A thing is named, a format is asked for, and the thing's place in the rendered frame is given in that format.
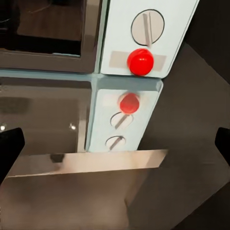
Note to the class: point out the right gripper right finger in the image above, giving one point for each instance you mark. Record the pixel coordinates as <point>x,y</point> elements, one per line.
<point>222,142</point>

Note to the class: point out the fridge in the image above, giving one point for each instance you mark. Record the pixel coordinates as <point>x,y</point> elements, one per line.
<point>208,34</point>

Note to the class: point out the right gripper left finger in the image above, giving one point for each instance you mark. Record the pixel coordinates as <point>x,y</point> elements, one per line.
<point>11,144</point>

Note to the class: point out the microwave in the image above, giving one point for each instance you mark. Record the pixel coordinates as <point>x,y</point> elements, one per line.
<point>113,38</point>

